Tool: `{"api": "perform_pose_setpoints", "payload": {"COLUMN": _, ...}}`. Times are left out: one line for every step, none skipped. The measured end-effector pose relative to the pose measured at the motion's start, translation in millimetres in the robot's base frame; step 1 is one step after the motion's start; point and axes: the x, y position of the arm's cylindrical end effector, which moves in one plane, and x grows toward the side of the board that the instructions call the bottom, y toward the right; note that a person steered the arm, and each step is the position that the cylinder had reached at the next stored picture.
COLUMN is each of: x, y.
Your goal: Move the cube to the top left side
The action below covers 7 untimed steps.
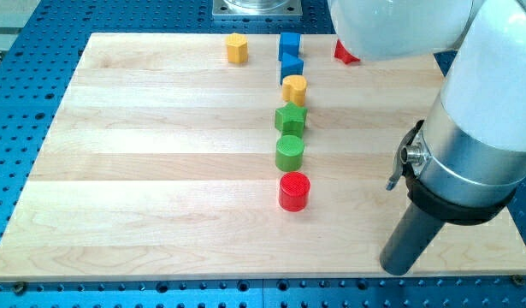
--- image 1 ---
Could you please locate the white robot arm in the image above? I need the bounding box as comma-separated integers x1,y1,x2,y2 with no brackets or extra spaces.
328,0,526,225

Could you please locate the blue cube block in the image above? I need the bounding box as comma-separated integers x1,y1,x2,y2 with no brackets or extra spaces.
278,33,301,61

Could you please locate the green cylinder block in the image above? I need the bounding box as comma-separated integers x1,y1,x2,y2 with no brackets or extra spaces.
275,135,304,172

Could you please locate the green star block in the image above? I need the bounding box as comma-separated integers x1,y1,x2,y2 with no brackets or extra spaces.
275,102,308,138

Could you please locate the red cylinder block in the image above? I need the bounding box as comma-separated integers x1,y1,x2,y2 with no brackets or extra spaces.
278,172,310,212

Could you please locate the yellow heart block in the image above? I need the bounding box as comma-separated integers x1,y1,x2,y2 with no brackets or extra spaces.
281,74,308,107

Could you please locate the blue triangle block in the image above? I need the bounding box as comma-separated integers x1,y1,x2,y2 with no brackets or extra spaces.
280,53,304,84

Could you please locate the light wooden board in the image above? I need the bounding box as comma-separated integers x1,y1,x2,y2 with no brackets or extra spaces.
0,32,526,283

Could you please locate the yellow hexagon block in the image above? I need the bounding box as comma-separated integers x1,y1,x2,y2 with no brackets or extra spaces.
225,33,249,64

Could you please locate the red star block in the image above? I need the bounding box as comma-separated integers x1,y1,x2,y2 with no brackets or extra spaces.
334,39,361,65

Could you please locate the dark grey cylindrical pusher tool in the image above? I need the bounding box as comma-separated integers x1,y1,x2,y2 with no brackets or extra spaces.
379,203,445,275

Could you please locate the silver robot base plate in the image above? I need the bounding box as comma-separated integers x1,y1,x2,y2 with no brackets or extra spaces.
212,0,303,19

